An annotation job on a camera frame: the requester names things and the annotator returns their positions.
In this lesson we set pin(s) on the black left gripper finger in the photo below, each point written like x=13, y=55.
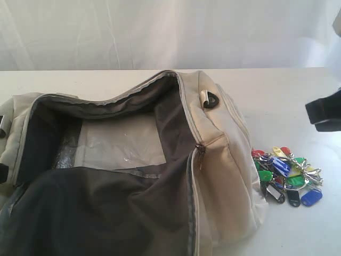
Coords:
x=4, y=171

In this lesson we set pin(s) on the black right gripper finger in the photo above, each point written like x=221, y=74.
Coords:
x=324, y=113

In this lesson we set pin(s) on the bunch of colourful key tags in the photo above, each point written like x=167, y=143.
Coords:
x=287, y=178

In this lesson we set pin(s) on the beige fabric duffel bag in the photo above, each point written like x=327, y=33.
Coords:
x=162, y=169

